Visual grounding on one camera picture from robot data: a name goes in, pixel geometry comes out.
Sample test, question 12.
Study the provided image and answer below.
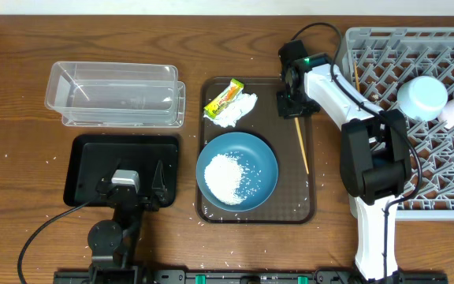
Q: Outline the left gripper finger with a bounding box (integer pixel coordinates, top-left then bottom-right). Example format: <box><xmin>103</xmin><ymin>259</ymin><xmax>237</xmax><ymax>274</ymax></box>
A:
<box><xmin>151</xmin><ymin>160</ymin><xmax>168</xmax><ymax>201</ymax></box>
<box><xmin>99</xmin><ymin>159</ymin><xmax>121</xmax><ymax>185</ymax></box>

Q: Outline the light blue bowl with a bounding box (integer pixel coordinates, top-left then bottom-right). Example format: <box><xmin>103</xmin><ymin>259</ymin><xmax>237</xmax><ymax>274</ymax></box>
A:
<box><xmin>397</xmin><ymin>76</ymin><xmax>448</xmax><ymax>121</ymax></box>

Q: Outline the wooden chopstick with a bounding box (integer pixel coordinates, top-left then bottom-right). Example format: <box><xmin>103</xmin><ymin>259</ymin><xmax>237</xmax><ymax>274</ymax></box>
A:
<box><xmin>294</xmin><ymin>117</ymin><xmax>309</xmax><ymax>175</ymax></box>
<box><xmin>353</xmin><ymin>61</ymin><xmax>360</xmax><ymax>93</ymax></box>

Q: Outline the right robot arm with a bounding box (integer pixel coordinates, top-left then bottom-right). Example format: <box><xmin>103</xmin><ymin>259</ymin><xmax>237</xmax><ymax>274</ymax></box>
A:
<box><xmin>276</xmin><ymin>39</ymin><xmax>411</xmax><ymax>283</ymax></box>

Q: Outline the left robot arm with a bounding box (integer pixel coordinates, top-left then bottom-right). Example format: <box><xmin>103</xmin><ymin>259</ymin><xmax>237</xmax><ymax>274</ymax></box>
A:
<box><xmin>84</xmin><ymin>161</ymin><xmax>169</xmax><ymax>284</ymax></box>

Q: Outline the grey dishwasher rack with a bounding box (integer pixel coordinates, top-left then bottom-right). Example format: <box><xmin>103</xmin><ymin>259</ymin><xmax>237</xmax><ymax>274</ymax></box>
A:
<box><xmin>342</xmin><ymin>27</ymin><xmax>454</xmax><ymax>221</ymax></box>

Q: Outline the black plastic tray bin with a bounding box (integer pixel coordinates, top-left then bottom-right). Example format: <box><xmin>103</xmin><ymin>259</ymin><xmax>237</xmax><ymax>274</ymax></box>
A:
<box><xmin>63</xmin><ymin>134</ymin><xmax>179</xmax><ymax>207</ymax></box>

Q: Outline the dark brown serving tray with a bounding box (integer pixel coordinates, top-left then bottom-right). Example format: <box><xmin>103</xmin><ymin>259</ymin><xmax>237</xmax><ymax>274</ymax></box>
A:
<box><xmin>195</xmin><ymin>77</ymin><xmax>316</xmax><ymax>224</ymax></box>

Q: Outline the pile of white rice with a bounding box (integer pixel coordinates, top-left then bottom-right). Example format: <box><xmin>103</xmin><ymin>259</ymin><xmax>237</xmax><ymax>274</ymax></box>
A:
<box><xmin>204</xmin><ymin>154</ymin><xmax>245</xmax><ymax>205</ymax></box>

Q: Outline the crumpled white tissue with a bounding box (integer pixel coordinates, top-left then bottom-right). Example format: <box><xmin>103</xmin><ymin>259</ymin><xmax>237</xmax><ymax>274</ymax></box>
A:
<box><xmin>203</xmin><ymin>93</ymin><xmax>258</xmax><ymax>128</ymax></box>

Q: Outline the yellow green snack wrapper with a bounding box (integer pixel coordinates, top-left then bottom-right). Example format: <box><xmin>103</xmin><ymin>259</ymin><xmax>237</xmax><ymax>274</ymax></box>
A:
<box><xmin>203</xmin><ymin>79</ymin><xmax>244</xmax><ymax>119</ymax></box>

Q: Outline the dark blue plate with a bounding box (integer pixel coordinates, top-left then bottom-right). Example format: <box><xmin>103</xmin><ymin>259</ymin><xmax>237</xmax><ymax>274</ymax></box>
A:
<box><xmin>195</xmin><ymin>132</ymin><xmax>279</xmax><ymax>212</ymax></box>

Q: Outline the clear plastic bin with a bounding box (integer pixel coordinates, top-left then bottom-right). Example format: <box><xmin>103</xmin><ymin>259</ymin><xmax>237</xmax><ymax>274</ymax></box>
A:
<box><xmin>45</xmin><ymin>62</ymin><xmax>180</xmax><ymax>127</ymax></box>

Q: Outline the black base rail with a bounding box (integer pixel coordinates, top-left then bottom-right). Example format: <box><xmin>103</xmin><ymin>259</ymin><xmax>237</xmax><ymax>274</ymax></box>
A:
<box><xmin>52</xmin><ymin>269</ymin><xmax>448</xmax><ymax>284</ymax></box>

